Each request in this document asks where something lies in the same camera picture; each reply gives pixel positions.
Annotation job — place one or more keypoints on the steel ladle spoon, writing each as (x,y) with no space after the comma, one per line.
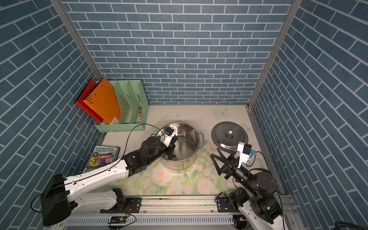
(173,157)

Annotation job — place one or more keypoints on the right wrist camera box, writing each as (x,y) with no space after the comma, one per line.
(245,151)

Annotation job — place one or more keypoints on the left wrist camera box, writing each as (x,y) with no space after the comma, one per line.
(169,135)

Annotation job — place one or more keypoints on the steel soup pot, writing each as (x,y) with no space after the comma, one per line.
(186,147)

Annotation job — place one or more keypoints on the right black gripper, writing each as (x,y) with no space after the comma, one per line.
(231,168)

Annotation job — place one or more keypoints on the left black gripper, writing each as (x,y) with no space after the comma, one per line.
(171,146)

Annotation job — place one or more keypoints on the floral table mat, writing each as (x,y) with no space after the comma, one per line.
(199,179)

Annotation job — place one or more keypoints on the steel pot lid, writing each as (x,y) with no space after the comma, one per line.
(227,135)

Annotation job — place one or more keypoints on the treehouse book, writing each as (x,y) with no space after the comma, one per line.
(101,157)

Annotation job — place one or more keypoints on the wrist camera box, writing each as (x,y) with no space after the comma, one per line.
(169,135)
(245,151)

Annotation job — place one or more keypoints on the green file organizer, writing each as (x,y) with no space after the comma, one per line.
(133,104)

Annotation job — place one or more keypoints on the orange folder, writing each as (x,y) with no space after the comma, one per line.
(99,100)

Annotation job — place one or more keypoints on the aluminium mounting rail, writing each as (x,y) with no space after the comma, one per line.
(173,213)

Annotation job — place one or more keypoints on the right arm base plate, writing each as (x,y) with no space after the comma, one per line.
(224,206)

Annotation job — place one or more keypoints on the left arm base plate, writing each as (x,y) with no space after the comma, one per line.
(127,206)

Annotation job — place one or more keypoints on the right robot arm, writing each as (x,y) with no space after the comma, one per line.
(254,199)

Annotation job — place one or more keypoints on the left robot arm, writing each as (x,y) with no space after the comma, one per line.
(58,199)

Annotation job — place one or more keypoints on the small black circuit board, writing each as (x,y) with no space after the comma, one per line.
(119,220)

